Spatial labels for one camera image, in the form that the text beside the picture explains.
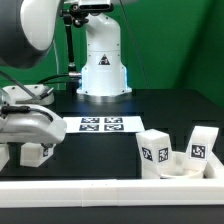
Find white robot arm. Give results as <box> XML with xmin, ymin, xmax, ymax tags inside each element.
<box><xmin>0</xmin><ymin>0</ymin><xmax>129</xmax><ymax>144</ymax></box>

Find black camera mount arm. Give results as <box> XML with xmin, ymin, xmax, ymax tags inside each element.
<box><xmin>60</xmin><ymin>0</ymin><xmax>114</xmax><ymax>93</ymax></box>

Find white front fence bar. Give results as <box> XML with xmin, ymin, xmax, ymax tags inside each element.
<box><xmin>0</xmin><ymin>179</ymin><xmax>224</xmax><ymax>208</ymax></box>

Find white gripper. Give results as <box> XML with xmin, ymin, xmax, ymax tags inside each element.
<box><xmin>0</xmin><ymin>104</ymin><xmax>67</xmax><ymax>144</ymax></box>

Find black cables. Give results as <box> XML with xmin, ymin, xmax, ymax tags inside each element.
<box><xmin>35</xmin><ymin>73</ymin><xmax>72</xmax><ymax>86</ymax></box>

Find paper sheet with markers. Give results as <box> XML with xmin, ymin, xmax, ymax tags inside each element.
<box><xmin>63</xmin><ymin>116</ymin><xmax>145</xmax><ymax>133</ymax></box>

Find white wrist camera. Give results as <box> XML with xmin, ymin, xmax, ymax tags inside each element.
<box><xmin>3</xmin><ymin>84</ymin><xmax>54</xmax><ymax>106</ymax></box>

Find white round stool seat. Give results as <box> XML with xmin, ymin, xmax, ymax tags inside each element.
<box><xmin>143</xmin><ymin>151</ymin><xmax>206</xmax><ymax>181</ymax></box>

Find white left fence bar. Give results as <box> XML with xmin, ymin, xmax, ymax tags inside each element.
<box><xmin>0</xmin><ymin>144</ymin><xmax>9</xmax><ymax>171</ymax></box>

